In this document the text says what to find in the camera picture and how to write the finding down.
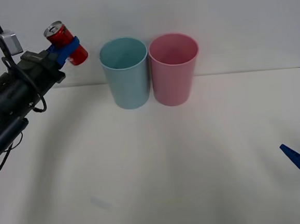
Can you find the pale blue plastic bin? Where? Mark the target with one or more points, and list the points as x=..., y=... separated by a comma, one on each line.
x=128, y=82

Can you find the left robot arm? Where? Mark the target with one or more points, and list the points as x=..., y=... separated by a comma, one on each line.
x=4, y=93

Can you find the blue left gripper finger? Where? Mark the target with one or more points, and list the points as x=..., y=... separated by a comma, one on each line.
x=68, y=50
x=52, y=49

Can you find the pink plastic bin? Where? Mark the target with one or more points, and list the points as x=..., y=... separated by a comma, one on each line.
x=173, y=79

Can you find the red drink can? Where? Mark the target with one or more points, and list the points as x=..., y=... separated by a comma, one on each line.
x=69, y=43

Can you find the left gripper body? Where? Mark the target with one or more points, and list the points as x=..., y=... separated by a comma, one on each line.
x=45, y=73

